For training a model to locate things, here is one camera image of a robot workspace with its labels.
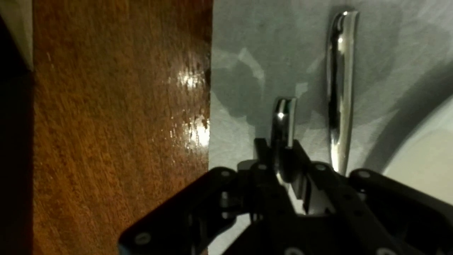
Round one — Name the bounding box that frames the silver spoon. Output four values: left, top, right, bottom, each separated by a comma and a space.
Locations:
324, 7, 361, 177

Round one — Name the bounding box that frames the silver fork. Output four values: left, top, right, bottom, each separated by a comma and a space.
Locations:
269, 95, 299, 187

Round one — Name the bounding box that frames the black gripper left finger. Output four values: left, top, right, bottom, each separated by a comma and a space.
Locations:
118, 137, 305, 255

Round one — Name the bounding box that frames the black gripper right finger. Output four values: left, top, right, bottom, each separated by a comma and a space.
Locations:
288, 140, 453, 255

